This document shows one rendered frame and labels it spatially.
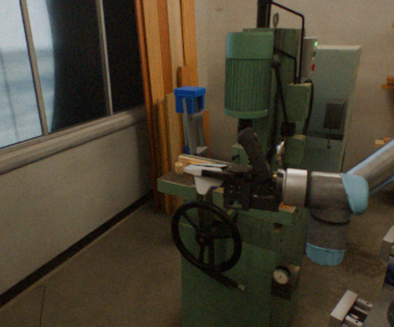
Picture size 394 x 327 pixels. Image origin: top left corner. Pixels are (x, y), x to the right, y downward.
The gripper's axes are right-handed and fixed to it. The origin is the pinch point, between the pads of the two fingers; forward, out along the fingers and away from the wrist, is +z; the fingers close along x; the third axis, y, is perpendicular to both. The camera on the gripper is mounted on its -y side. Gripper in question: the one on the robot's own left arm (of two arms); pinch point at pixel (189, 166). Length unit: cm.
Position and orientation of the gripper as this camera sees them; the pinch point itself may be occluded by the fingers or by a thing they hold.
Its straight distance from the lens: 75.1
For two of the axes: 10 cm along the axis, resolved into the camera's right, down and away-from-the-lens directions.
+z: -9.6, -1.0, 2.6
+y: -0.4, 9.7, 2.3
